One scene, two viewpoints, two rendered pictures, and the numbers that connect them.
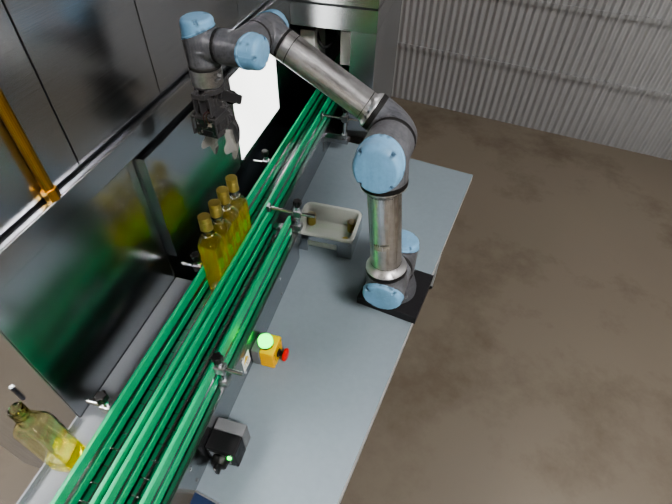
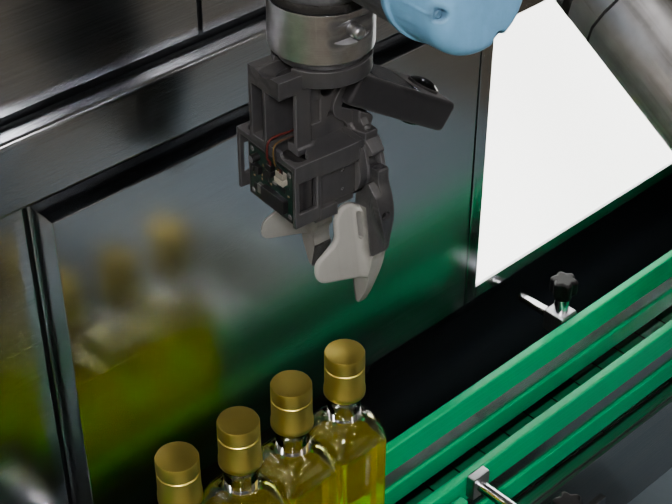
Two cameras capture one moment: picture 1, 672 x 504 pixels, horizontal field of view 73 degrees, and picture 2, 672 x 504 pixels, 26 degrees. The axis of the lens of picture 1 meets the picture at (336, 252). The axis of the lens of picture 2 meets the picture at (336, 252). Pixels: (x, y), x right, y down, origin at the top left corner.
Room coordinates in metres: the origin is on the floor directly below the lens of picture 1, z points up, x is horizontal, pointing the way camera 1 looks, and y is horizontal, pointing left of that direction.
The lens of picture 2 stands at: (0.30, -0.17, 1.95)
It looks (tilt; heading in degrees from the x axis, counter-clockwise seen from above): 37 degrees down; 33
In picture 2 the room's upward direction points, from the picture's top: straight up
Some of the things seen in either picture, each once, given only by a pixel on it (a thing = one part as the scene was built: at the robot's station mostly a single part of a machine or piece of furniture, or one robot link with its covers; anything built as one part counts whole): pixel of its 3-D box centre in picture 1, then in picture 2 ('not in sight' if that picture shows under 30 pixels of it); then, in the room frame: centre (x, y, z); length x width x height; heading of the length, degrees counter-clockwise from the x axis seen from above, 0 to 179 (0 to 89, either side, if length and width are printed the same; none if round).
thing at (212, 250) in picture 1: (215, 260); not in sight; (0.89, 0.35, 0.99); 0.06 x 0.06 x 0.21; 75
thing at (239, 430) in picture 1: (228, 442); not in sight; (0.44, 0.26, 0.79); 0.08 x 0.08 x 0.08; 76
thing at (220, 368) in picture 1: (229, 372); not in sight; (0.56, 0.26, 0.94); 0.07 x 0.04 x 0.13; 76
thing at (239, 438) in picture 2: (215, 208); (239, 440); (0.94, 0.33, 1.14); 0.04 x 0.04 x 0.04
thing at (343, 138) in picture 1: (339, 129); not in sight; (1.77, 0.00, 0.90); 0.17 x 0.05 x 0.23; 76
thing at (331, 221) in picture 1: (328, 228); not in sight; (1.24, 0.03, 0.80); 0.22 x 0.17 x 0.09; 76
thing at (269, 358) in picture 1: (267, 350); not in sight; (0.72, 0.19, 0.79); 0.07 x 0.07 x 0.07; 76
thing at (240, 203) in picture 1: (239, 222); (343, 499); (1.06, 0.31, 0.99); 0.06 x 0.06 x 0.21; 75
